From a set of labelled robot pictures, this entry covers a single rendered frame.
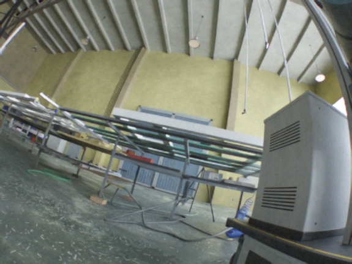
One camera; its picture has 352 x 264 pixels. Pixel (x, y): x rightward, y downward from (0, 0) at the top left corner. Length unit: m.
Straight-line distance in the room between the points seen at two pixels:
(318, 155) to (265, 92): 9.85
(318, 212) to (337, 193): 0.14
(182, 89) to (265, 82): 5.18
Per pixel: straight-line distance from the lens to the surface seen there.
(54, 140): 11.06
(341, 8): 0.51
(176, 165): 7.88
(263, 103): 9.94
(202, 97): 9.19
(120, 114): 1.51
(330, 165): 0.68
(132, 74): 10.36
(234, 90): 9.28
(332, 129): 0.75
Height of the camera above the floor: 0.43
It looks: 18 degrees up
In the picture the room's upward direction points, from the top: 15 degrees clockwise
